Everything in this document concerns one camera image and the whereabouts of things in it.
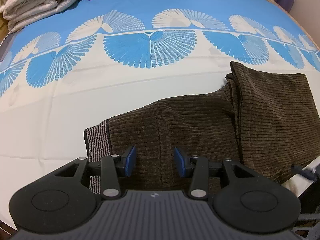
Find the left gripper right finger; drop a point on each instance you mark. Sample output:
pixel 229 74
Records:
pixel 241 197

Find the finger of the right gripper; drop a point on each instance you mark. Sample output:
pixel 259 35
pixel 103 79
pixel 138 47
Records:
pixel 309 174

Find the dark brown corduroy pants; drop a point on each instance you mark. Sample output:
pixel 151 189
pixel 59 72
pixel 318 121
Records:
pixel 265 121

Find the blue white patterned bedsheet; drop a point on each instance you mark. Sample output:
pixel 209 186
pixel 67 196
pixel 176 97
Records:
pixel 140 67

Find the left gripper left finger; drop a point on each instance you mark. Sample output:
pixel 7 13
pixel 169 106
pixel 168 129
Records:
pixel 70 195

